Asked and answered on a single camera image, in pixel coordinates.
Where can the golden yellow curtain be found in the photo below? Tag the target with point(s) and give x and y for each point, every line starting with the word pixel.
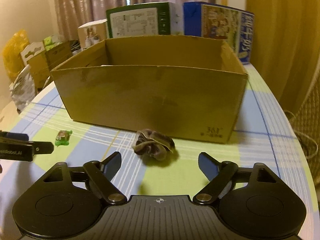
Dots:
pixel 285 48

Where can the white crumpled plastic bag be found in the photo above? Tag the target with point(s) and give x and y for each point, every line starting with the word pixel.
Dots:
pixel 22 90

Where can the blue milk carton box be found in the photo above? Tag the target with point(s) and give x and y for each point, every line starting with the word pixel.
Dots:
pixel 220 22

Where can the yellow plastic bag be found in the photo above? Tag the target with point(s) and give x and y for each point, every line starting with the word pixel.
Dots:
pixel 11 53

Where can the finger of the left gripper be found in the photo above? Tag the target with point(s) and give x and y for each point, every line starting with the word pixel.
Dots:
pixel 42 147

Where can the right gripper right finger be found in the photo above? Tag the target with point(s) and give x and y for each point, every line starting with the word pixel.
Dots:
pixel 220 176

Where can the small green candy packet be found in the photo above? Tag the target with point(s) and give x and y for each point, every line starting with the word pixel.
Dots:
pixel 63 137

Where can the open brown cardboard box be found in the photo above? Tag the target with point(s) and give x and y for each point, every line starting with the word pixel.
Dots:
pixel 184 87

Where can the brown cardboard storage box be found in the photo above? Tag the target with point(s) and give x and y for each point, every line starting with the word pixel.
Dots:
pixel 42 63

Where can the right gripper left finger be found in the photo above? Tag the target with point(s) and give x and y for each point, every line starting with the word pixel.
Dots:
pixel 100 175

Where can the green milk carton box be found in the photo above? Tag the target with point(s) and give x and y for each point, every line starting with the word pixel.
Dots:
pixel 155 18

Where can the white cutout cardboard box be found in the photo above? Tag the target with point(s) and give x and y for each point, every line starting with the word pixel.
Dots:
pixel 31 50

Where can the brown velvet scrunchie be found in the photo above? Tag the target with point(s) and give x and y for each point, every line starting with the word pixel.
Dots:
pixel 153 144

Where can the checked tablecloth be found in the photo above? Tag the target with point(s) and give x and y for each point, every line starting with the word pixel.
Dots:
pixel 262 135

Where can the white photo product box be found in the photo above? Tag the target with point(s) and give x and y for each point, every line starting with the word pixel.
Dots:
pixel 92 33

